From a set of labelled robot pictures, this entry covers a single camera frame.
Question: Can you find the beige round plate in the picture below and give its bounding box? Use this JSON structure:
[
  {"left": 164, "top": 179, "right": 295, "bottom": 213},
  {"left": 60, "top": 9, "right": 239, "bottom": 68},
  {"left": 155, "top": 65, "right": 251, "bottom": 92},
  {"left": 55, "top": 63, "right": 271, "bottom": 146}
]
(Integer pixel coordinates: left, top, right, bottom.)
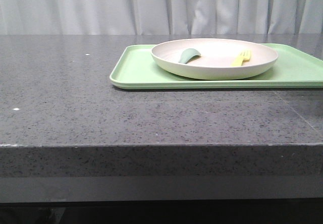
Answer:
[{"left": 151, "top": 38, "right": 279, "bottom": 80}]

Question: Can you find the yellow plastic fork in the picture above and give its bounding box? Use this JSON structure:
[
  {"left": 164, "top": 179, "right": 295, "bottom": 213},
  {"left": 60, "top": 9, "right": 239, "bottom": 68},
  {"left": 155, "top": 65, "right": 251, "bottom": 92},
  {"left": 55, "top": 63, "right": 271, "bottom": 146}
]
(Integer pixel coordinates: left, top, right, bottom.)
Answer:
[{"left": 231, "top": 50, "right": 251, "bottom": 67}]

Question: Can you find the light green plastic tray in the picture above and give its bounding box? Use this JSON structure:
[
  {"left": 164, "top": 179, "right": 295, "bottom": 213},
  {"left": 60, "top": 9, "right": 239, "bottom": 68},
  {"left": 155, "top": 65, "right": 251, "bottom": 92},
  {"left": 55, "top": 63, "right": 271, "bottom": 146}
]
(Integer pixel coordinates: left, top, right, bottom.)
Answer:
[{"left": 110, "top": 43, "right": 322, "bottom": 90}]

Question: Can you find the green plastic spoon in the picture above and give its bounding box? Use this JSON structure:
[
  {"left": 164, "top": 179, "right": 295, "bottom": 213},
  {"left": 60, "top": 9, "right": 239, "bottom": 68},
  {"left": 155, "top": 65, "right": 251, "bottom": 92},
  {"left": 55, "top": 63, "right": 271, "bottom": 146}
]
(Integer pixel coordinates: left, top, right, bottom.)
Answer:
[{"left": 179, "top": 48, "right": 201, "bottom": 64}]

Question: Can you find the white pleated curtain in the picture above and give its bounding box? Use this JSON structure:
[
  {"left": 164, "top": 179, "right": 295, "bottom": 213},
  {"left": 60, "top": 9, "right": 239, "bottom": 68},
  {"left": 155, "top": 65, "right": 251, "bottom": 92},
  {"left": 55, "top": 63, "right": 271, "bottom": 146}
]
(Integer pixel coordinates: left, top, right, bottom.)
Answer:
[{"left": 1, "top": 0, "right": 322, "bottom": 35}]

